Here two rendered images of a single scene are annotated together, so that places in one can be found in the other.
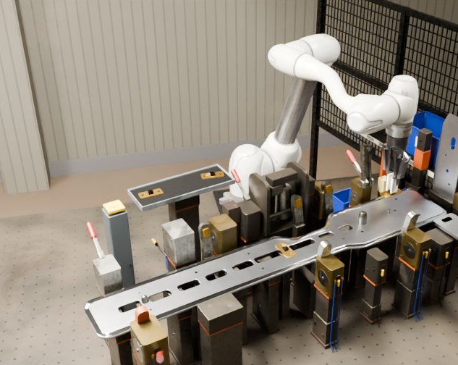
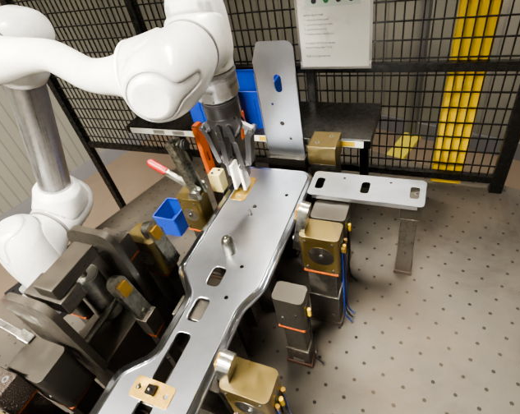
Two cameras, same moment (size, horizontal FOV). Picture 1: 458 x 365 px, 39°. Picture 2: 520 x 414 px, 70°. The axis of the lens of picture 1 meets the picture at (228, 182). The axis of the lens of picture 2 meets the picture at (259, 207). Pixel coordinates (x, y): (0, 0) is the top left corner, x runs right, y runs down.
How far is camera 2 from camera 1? 161 cm
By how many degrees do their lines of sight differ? 27
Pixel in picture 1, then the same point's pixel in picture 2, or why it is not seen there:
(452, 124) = (267, 57)
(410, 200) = (260, 182)
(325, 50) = (22, 25)
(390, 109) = (201, 43)
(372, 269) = (292, 315)
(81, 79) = not seen: outside the picture
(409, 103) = (221, 25)
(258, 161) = (35, 232)
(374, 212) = (233, 224)
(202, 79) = not seen: outside the picture
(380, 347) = (352, 399)
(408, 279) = (328, 287)
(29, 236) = not seen: outside the picture
